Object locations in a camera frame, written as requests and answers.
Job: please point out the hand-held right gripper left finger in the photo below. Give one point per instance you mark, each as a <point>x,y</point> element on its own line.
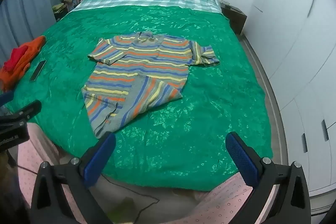
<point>101,158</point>

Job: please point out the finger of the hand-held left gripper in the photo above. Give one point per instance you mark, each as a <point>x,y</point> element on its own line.
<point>5,97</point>
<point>27,108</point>

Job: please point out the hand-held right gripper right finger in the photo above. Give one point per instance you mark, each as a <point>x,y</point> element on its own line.
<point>240,158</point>

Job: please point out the striped knit shirt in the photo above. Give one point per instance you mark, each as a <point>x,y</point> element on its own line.
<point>141,69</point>

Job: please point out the pile of mixed clothes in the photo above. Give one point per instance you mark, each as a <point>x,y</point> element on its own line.
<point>67,3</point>

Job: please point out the black smartphone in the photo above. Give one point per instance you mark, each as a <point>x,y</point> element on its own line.
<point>38,70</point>

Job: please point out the red cloth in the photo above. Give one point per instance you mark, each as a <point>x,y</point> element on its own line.
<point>14,58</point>

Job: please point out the pink dotted bed sheet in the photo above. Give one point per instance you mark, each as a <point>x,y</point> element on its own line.
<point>220,203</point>

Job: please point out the orange cloth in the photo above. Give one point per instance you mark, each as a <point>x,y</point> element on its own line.
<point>31,52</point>

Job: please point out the green velvet blanket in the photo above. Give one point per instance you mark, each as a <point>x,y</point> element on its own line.
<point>183,134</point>

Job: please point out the white wardrobe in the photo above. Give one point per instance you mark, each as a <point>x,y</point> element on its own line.
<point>296,29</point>

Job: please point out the dark wooden nightstand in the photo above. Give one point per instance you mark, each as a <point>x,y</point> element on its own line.
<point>236,18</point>

